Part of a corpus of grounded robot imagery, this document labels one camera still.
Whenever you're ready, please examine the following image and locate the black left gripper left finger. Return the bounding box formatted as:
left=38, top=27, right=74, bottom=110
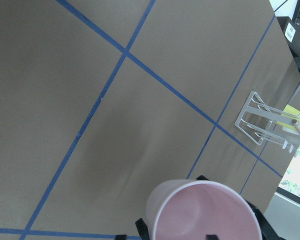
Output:
left=135, top=218, right=150, bottom=240

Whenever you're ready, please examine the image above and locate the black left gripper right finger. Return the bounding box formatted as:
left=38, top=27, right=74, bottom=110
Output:
left=196, top=175, right=280, bottom=240

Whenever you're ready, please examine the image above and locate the pink plastic cup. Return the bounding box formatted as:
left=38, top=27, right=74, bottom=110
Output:
left=145, top=179, right=262, bottom=240

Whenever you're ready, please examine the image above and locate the yellow plastic cup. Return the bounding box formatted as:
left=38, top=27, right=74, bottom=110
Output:
left=282, top=104, right=300, bottom=136

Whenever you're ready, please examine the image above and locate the black power box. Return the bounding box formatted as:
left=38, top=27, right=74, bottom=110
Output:
left=283, top=17, right=300, bottom=57

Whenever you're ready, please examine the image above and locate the white wire cup rack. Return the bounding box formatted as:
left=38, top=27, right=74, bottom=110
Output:
left=234, top=91, right=300, bottom=153

